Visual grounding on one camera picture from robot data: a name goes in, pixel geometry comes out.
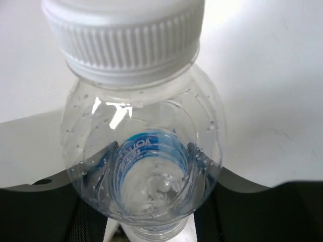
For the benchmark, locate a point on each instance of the blue label bottle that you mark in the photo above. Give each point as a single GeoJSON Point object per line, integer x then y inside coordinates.
{"type": "Point", "coordinates": [143, 128]}

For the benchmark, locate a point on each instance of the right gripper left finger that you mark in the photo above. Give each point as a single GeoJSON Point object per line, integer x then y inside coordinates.
{"type": "Point", "coordinates": [51, 209]}

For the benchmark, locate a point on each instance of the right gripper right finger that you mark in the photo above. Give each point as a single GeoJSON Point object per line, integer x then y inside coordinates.
{"type": "Point", "coordinates": [288, 212]}

